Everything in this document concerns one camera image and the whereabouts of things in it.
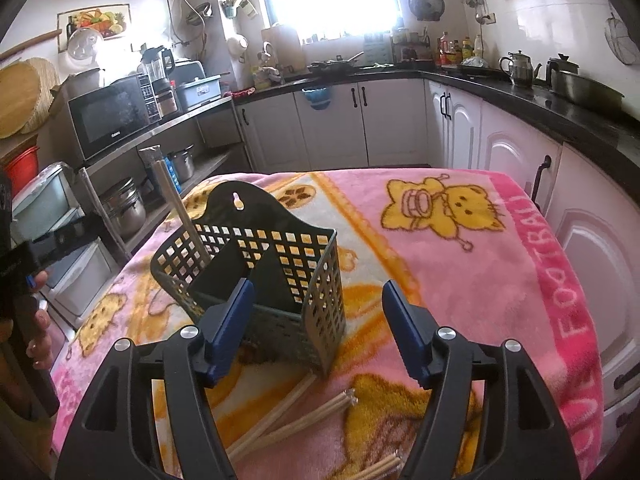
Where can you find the black microwave oven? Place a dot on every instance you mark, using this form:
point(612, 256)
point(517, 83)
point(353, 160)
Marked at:
point(110, 117)

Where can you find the black kettle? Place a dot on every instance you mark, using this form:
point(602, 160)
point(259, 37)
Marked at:
point(562, 67)

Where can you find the black kitchen countertop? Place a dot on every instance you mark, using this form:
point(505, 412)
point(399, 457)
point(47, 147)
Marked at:
point(575, 120)

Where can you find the red plastic bucket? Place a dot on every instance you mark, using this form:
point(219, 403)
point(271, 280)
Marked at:
point(22, 167)

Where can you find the white desk fan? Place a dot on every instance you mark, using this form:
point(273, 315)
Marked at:
point(85, 45)

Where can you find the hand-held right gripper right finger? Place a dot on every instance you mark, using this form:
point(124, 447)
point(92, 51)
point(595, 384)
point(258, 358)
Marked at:
point(406, 335)

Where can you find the green wall-mounted holder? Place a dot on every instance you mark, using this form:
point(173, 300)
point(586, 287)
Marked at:
point(235, 5)

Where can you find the blue hanging bag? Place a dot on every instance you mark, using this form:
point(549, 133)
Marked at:
point(316, 97)

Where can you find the white plastic storage box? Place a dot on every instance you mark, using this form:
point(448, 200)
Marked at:
point(82, 280)

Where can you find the plastic-wrapped chopstick pair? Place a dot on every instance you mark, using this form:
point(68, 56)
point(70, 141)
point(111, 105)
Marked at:
point(172, 195)

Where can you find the stacked steel pots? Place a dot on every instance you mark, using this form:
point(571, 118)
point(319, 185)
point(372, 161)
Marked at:
point(125, 207)

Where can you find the white base cabinets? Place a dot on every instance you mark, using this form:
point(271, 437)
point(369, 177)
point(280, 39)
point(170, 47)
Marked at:
point(390, 125)

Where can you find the hanging kitchen tools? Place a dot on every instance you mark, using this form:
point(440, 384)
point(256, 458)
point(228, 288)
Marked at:
point(475, 0)

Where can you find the grey perforated utensil basket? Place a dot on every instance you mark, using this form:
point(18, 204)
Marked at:
point(260, 280)

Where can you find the fruit wall poster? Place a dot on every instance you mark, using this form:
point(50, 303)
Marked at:
point(95, 19)

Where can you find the small steel pot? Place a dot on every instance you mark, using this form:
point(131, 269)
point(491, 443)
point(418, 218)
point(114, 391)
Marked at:
point(182, 162)

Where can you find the blue canister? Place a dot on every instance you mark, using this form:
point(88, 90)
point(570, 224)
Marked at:
point(173, 175)

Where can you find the grey-blue lidded container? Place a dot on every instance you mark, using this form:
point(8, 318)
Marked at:
point(199, 92)

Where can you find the row of condiment bottles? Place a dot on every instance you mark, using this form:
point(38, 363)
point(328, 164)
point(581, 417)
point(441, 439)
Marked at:
point(462, 50)

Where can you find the round bamboo boards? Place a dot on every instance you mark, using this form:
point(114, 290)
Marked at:
point(20, 95)

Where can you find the steel kettle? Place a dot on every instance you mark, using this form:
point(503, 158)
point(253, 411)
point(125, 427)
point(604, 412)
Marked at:
point(520, 67)

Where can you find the steel basin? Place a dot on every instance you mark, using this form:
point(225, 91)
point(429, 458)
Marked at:
point(587, 90)

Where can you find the red pot holder cloth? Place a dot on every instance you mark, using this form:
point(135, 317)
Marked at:
point(240, 93)

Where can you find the pink printed blanket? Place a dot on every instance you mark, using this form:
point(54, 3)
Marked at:
point(450, 280)

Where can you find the pile of wooden chopsticks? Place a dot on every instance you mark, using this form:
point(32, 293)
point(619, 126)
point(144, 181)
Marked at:
point(295, 417)

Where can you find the person's left hand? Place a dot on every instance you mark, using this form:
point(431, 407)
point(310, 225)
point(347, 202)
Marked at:
point(42, 347)

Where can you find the black frying pan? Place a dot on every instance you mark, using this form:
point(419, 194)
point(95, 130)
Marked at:
point(332, 64)

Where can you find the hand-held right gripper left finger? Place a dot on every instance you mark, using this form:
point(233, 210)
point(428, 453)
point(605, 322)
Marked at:
point(229, 332)

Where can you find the pale green storage bin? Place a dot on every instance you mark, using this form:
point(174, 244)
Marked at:
point(42, 200)

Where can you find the black blender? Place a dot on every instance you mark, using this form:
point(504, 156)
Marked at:
point(157, 72)

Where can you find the metal shelf rack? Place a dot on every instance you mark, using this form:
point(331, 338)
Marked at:
point(220, 157)

